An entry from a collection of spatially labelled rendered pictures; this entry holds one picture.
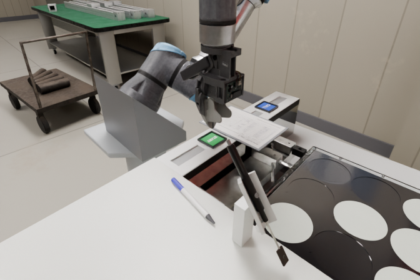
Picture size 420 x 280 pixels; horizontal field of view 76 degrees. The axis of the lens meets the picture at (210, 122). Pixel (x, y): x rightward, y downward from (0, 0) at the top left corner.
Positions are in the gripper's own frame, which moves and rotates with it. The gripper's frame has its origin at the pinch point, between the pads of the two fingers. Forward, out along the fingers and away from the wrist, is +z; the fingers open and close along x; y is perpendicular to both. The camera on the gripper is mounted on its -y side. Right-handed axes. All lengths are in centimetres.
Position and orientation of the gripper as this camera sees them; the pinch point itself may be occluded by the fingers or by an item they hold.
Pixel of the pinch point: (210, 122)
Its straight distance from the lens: 67.7
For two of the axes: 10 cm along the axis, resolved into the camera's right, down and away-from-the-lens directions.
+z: 0.0, 8.7, 5.0
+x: 6.8, -3.7, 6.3
